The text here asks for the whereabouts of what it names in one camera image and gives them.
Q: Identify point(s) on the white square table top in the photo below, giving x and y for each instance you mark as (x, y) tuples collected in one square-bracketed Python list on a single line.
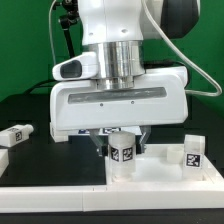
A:
[(164, 163)]

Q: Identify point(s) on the white block with tag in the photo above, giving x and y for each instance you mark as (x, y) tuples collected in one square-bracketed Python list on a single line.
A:
[(58, 136)]

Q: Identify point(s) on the white marker base plate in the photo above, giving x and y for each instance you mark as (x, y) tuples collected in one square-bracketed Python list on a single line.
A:
[(105, 131)]

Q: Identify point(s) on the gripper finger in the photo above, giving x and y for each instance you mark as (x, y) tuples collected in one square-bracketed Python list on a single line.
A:
[(145, 133), (98, 139)]

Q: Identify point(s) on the white L-shaped fence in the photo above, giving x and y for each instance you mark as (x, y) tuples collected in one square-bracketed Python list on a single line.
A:
[(116, 196)]

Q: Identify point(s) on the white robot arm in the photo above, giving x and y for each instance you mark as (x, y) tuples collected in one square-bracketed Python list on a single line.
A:
[(107, 86)]

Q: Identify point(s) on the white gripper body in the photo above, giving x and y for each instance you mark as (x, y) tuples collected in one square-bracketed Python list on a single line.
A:
[(76, 102)]

